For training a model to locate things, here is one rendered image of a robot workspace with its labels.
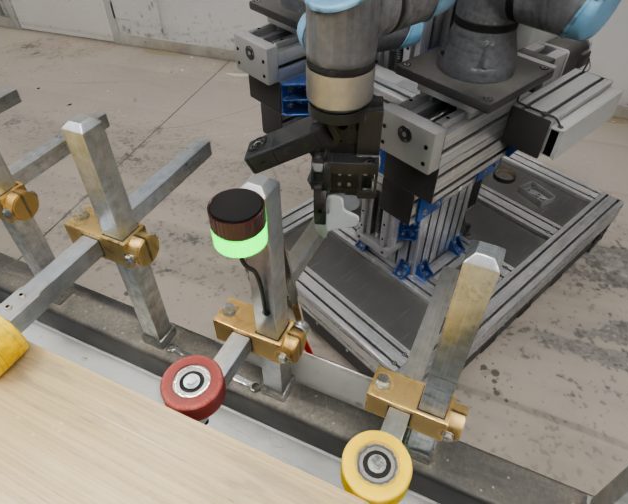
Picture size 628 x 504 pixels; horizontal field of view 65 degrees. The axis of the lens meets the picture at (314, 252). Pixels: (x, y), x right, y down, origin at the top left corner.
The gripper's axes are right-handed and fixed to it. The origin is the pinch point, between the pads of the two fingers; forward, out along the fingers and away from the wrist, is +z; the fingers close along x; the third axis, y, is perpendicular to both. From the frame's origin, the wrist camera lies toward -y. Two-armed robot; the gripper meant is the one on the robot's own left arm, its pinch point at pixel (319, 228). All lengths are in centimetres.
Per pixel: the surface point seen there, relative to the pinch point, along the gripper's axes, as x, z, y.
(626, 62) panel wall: 223, 68, 150
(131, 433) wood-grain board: -27.7, 9.3, -20.3
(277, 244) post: -9.2, -5.4, -4.5
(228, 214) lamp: -14.9, -14.7, -8.3
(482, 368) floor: 44, 99, 53
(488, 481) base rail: -21.8, 29.3, 27.2
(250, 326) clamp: -8.9, 12.3, -9.6
